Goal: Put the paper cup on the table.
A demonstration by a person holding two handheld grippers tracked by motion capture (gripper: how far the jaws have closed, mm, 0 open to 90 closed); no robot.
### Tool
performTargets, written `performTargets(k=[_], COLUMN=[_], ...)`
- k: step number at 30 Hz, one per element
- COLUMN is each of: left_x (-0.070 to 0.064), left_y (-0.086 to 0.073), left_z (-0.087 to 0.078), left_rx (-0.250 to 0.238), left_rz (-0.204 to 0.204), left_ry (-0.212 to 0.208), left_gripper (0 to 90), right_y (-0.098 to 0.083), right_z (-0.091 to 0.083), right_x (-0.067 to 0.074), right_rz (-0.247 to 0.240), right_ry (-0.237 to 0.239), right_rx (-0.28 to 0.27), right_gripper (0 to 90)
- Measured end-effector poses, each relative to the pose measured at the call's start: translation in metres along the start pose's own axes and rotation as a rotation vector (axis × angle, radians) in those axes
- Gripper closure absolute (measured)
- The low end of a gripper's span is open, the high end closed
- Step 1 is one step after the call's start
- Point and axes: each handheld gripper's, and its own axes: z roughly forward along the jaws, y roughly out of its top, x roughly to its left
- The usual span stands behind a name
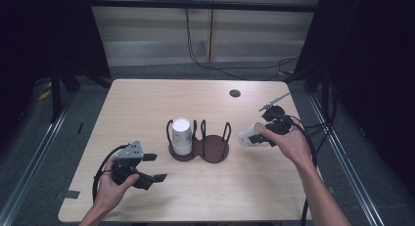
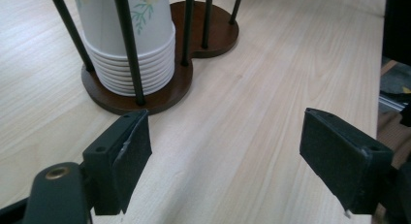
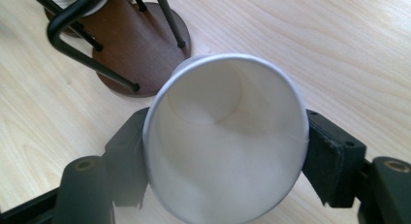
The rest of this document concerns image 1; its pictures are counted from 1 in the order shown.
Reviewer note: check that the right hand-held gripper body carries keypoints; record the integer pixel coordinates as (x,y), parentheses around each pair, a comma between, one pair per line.
(275,120)

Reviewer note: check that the yellow floor tape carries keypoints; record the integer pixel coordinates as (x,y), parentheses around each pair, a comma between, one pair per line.
(45,95)

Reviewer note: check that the person's right hand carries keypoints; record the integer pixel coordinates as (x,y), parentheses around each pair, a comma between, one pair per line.
(293,144)

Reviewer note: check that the person's left hand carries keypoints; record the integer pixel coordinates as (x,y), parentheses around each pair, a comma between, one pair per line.
(109,193)

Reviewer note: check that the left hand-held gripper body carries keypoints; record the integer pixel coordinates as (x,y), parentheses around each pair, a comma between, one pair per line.
(129,152)

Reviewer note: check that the single white paper cup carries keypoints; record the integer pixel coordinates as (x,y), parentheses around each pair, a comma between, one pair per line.
(246,136)

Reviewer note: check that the metal floor rail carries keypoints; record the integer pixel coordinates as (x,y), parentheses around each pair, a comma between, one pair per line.
(349,173)
(39,147)

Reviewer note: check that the black floor tape strip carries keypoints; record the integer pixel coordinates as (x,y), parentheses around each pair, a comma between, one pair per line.
(68,194)

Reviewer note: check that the dark metal stand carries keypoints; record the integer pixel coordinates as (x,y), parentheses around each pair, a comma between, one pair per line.
(56,95)
(325,95)

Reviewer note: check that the black horizontal bar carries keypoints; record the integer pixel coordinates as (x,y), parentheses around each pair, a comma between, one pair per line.
(147,5)

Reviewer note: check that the black curtain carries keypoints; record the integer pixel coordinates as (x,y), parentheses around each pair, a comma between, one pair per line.
(368,72)
(39,30)

